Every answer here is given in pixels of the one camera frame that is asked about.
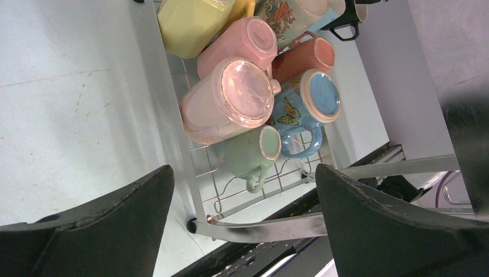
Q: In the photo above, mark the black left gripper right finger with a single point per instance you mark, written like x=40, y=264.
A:
x=372, y=233

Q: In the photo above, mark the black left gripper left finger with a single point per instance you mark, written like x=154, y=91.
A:
x=117, y=234

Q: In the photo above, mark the iridescent pale pink mug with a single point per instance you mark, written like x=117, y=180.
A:
x=235, y=97

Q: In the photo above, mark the black mug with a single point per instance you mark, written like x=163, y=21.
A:
x=354, y=15

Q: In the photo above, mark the light blue faceted mug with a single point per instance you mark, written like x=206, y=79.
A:
x=335, y=9

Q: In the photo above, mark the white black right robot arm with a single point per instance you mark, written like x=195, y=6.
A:
x=466, y=117

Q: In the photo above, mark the green mug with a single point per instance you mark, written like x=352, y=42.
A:
x=250, y=155

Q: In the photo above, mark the blue butterfly mug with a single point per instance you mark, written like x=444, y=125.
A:
x=306, y=103

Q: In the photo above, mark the salmon dotted mug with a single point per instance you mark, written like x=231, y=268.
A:
x=308, y=51

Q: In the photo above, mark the pale yellow faceted mug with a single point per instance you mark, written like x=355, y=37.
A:
x=187, y=26

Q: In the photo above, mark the pink faceted mug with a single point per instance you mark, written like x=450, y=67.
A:
x=250, y=38

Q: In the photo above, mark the cream seahorse pattern mug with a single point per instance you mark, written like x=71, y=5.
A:
x=290, y=18

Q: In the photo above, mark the orange yellow mug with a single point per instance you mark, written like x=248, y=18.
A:
x=240, y=9

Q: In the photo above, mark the metal wire dish rack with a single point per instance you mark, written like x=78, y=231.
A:
x=169, y=78

